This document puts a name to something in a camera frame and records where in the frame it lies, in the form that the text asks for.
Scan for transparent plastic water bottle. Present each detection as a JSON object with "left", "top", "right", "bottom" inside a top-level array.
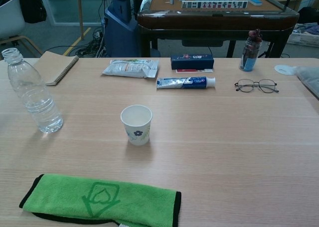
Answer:
[{"left": 1, "top": 47, "right": 64, "bottom": 134}]

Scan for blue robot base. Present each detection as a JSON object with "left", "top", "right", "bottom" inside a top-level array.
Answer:
[{"left": 103, "top": 0, "right": 140, "bottom": 58}]

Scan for white paper cup flower print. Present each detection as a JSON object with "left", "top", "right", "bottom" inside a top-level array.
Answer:
[{"left": 120, "top": 104, "right": 153, "bottom": 146}]

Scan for blue white toothpaste tube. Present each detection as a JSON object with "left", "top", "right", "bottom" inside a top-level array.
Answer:
[{"left": 156, "top": 76, "right": 216, "bottom": 90}]

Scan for white plastic wipes packet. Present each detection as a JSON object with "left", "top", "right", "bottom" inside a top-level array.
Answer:
[{"left": 101, "top": 59, "right": 160, "bottom": 80}]

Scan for red and white card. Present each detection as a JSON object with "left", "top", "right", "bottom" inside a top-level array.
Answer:
[{"left": 175, "top": 68, "right": 214, "bottom": 74}]

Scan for dark blue rectangular box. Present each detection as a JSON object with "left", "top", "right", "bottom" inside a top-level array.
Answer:
[{"left": 170, "top": 54, "right": 215, "bottom": 70}]

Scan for glass jar with dried flowers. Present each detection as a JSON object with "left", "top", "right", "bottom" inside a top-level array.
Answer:
[{"left": 239, "top": 29, "right": 263, "bottom": 72}]

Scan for dark wooden mahjong table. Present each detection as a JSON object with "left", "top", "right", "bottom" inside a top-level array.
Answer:
[{"left": 137, "top": 0, "right": 300, "bottom": 58}]

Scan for brown spiral notebook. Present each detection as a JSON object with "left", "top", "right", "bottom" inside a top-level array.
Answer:
[{"left": 33, "top": 50, "right": 80, "bottom": 86}]

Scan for face-up mahjong tile row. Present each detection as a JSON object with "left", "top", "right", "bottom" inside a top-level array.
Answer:
[{"left": 181, "top": 0, "right": 249, "bottom": 9}]

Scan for wooden pole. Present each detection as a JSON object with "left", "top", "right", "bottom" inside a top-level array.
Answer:
[{"left": 76, "top": 0, "right": 85, "bottom": 40}]

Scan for white round lid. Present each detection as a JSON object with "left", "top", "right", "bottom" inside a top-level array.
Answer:
[{"left": 274, "top": 64, "right": 297, "bottom": 76}]

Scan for green microfiber cloth black trim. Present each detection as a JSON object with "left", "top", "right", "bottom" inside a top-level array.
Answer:
[{"left": 19, "top": 173, "right": 182, "bottom": 227}]

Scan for grey garment in plastic bag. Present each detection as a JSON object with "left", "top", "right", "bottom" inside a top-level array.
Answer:
[{"left": 291, "top": 66, "right": 319, "bottom": 100}]

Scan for white plastic basket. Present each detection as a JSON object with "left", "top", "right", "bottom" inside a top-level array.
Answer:
[{"left": 286, "top": 29, "right": 319, "bottom": 47}]

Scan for black bag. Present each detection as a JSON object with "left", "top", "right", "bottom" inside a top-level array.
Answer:
[{"left": 19, "top": 0, "right": 47, "bottom": 24}]

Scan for white chair wooden legs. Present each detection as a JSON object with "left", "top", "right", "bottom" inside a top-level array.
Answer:
[{"left": 0, "top": 0, "right": 43, "bottom": 60}]

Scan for black floor cable bundle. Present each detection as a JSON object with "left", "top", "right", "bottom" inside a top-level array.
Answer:
[{"left": 72, "top": 27, "right": 108, "bottom": 58}]

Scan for thin metal frame eyeglasses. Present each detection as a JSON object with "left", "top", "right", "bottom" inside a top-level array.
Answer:
[{"left": 234, "top": 78, "right": 279, "bottom": 94}]

